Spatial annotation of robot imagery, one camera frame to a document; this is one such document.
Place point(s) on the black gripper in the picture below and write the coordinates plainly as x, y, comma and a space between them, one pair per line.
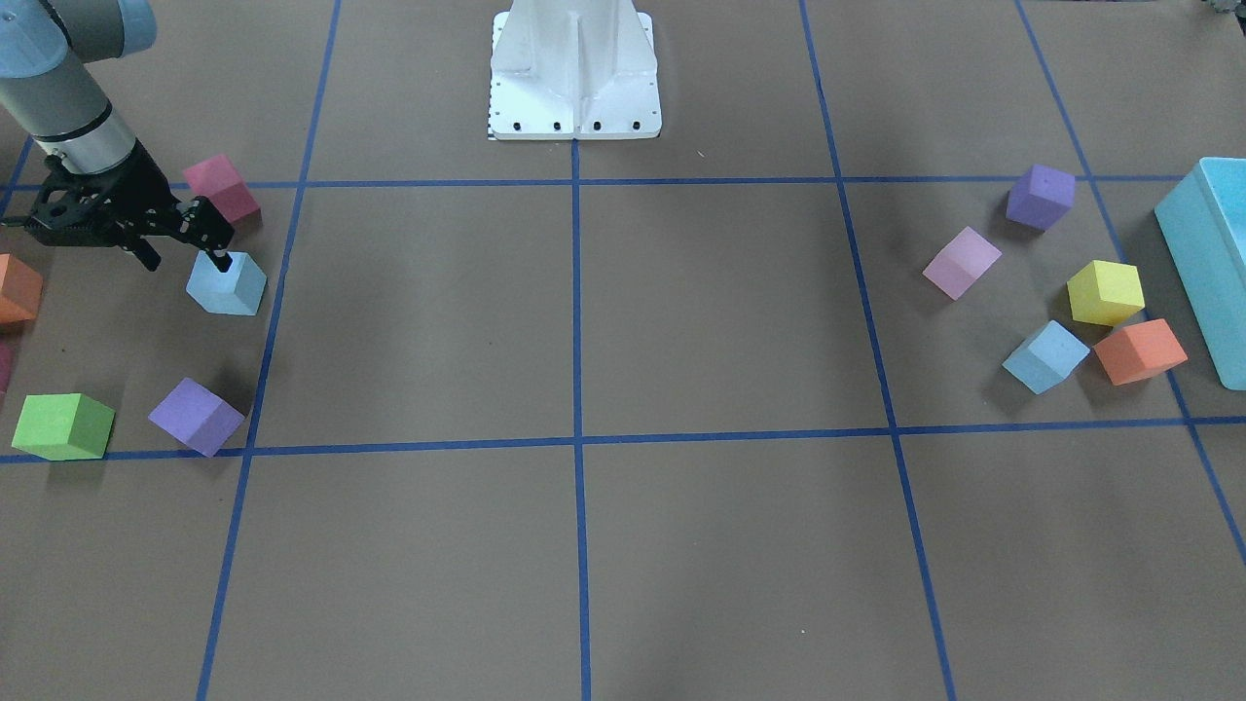
139, 184

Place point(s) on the blue foam block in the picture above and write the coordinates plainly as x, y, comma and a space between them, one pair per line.
1046, 357
237, 291

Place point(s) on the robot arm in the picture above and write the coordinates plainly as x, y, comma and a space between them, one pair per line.
46, 47

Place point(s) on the crimson foam block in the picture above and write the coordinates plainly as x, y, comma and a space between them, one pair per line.
219, 181

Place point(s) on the orange foam block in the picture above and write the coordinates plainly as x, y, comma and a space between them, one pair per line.
21, 290
1140, 351

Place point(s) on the purple foam block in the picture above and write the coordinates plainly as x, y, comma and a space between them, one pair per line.
1041, 197
197, 418

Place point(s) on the magenta foam block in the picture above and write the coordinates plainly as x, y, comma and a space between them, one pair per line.
7, 359

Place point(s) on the green foam block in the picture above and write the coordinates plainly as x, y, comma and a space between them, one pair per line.
63, 427

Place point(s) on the light pink foam block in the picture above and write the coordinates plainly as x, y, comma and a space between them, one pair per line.
961, 262

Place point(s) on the yellow foam block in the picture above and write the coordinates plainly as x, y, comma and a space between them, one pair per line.
1105, 293

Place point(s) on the light blue plastic bin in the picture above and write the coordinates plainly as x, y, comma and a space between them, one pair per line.
1202, 220

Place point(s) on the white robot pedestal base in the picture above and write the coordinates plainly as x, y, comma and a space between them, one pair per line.
564, 70

